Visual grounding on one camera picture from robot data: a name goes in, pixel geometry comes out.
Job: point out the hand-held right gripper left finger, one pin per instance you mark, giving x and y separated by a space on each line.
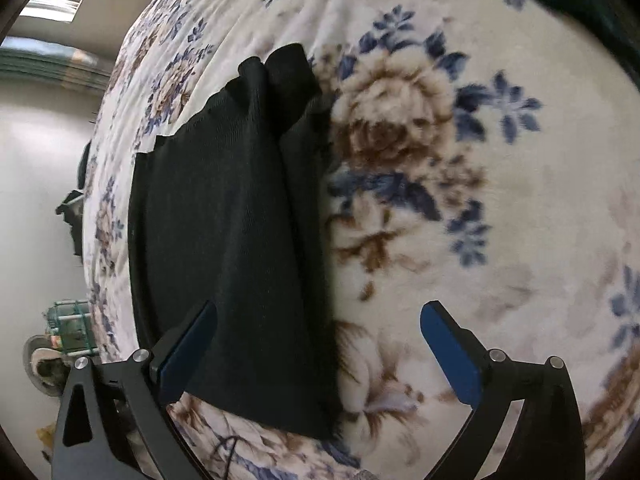
187 355

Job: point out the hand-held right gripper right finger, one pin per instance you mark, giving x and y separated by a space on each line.
450 355

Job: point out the dark striped sweater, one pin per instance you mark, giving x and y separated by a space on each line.
225 235

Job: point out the green crate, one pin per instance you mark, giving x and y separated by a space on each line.
70 327

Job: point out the round grey basin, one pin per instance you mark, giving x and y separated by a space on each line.
45 370

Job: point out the floral bed blanket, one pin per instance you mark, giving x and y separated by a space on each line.
500 210

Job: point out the teal curtain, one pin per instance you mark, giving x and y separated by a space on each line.
55 67

